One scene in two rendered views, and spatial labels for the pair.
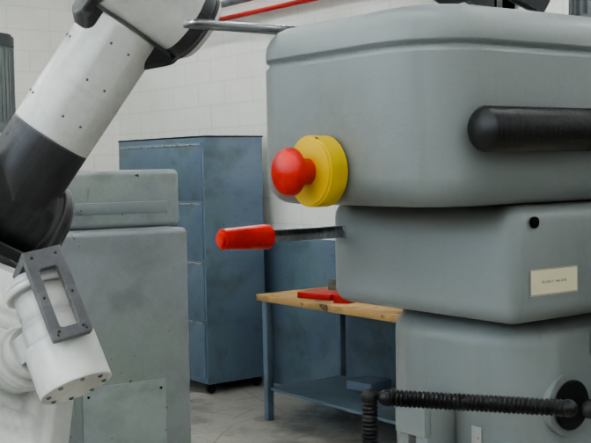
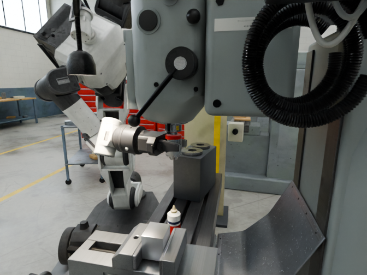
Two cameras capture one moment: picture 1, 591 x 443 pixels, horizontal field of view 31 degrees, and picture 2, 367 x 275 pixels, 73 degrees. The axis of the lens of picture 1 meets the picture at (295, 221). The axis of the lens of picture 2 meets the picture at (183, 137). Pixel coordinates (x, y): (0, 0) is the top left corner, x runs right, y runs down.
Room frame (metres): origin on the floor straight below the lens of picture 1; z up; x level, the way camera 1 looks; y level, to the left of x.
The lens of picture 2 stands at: (0.60, -0.74, 1.42)
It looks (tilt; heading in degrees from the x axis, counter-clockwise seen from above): 13 degrees down; 48
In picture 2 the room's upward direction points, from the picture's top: straight up
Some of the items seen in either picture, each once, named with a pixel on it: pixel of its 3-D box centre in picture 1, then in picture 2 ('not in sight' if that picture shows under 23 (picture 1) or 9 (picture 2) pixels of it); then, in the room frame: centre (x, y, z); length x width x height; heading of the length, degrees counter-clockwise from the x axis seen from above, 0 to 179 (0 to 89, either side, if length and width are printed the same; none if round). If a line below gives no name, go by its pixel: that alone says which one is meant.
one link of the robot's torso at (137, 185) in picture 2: not in sight; (125, 194); (1.32, 0.66, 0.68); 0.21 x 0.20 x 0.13; 49
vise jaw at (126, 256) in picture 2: not in sight; (135, 244); (0.86, -0.26, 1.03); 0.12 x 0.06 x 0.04; 36
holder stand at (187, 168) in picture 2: not in sight; (195, 168); (1.33, 0.00, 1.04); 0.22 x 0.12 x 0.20; 25
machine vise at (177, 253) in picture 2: not in sight; (145, 258); (0.88, -0.28, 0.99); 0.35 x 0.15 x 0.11; 126
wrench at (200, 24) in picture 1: (297, 31); not in sight; (1.03, -0.01, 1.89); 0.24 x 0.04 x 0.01; 126
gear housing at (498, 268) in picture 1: (537, 247); not in sight; (1.06, -0.24, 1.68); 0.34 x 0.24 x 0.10; 126
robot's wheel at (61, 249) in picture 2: not in sight; (70, 245); (0.94, 0.62, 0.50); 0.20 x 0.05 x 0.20; 49
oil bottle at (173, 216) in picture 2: not in sight; (173, 221); (1.03, -0.20, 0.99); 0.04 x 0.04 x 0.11
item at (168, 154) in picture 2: not in sight; (173, 146); (1.03, -0.20, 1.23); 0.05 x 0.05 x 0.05
